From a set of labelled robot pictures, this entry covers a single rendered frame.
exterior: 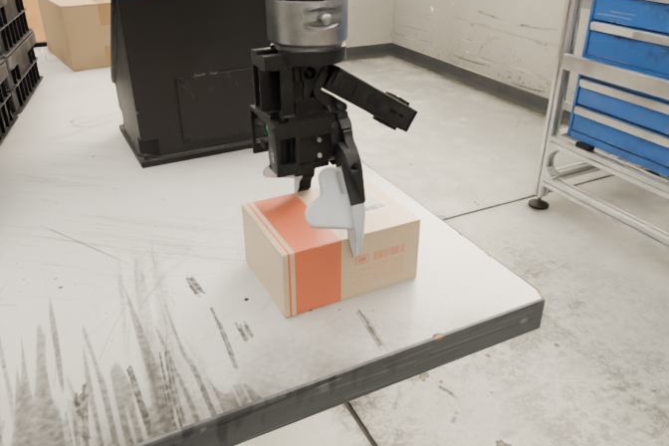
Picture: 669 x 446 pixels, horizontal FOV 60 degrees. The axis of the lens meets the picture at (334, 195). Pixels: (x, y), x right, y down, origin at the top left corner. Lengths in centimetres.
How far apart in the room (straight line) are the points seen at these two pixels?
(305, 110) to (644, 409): 127
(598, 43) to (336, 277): 170
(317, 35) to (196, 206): 38
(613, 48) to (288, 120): 169
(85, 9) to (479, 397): 136
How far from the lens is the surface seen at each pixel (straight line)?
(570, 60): 220
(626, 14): 210
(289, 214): 63
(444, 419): 147
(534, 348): 171
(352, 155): 55
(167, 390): 55
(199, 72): 95
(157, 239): 76
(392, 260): 63
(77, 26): 162
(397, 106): 60
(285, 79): 54
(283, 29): 53
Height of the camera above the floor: 107
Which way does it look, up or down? 27 degrees down
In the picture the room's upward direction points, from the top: straight up
